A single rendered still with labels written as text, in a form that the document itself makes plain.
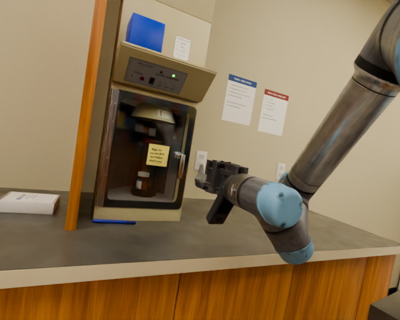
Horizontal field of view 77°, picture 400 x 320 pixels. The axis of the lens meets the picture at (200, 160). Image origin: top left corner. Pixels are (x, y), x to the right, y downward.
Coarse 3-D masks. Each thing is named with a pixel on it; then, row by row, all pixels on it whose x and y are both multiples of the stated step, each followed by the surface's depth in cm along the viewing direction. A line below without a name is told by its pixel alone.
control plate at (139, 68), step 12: (132, 60) 76; (132, 72) 79; (144, 72) 80; (156, 72) 81; (168, 72) 81; (180, 72) 82; (144, 84) 83; (156, 84) 84; (168, 84) 85; (180, 84) 86
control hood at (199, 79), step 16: (128, 48) 73; (144, 48) 74; (160, 64) 79; (176, 64) 80; (192, 64) 81; (112, 80) 82; (192, 80) 86; (208, 80) 87; (176, 96) 90; (192, 96) 91
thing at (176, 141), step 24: (120, 96) 83; (144, 96) 86; (120, 120) 84; (144, 120) 87; (168, 120) 91; (192, 120) 95; (120, 144) 85; (144, 144) 88; (168, 144) 92; (120, 168) 86; (144, 168) 89; (168, 168) 93; (120, 192) 87; (144, 192) 90; (168, 192) 94
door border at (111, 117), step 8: (112, 96) 82; (112, 104) 82; (112, 112) 82; (112, 120) 83; (112, 128) 83; (112, 136) 83; (104, 144) 82; (104, 160) 83; (104, 168) 83; (104, 176) 84; (104, 184) 84; (104, 192) 84
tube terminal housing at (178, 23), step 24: (144, 0) 83; (120, 24) 81; (168, 24) 88; (192, 24) 91; (168, 48) 89; (192, 48) 92; (168, 96) 91; (96, 192) 85; (96, 216) 85; (120, 216) 89; (144, 216) 92; (168, 216) 97
